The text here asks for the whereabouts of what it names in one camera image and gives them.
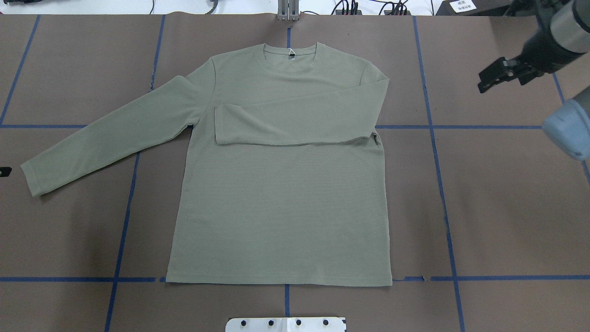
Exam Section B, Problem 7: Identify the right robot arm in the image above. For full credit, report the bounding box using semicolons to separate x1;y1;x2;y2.
478;0;590;160

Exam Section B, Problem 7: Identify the green long-sleeve shirt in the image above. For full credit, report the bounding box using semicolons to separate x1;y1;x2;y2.
21;42;392;287

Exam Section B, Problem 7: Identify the aluminium frame post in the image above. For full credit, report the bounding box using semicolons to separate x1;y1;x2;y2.
277;0;301;21

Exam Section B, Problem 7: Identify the white central column base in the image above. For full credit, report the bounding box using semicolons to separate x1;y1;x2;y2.
225;317;347;332

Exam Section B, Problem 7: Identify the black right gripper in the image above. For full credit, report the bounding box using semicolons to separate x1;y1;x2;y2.
478;31;586;93

